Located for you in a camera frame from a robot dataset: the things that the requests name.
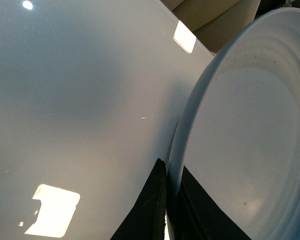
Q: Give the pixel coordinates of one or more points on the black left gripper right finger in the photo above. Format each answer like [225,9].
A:
[193,214]

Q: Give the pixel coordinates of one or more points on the white round plate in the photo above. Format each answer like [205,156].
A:
[239,134]

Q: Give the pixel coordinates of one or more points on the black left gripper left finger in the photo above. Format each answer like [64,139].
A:
[146,219]

